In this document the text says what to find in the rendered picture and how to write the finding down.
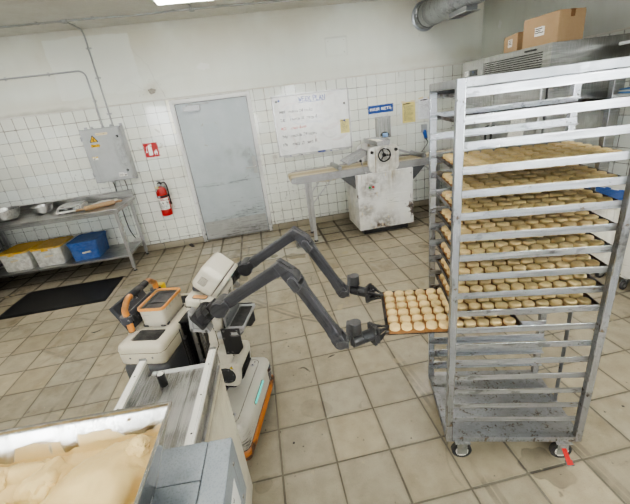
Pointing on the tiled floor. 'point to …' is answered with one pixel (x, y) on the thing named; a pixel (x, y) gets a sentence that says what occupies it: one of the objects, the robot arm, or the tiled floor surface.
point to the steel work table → (65, 221)
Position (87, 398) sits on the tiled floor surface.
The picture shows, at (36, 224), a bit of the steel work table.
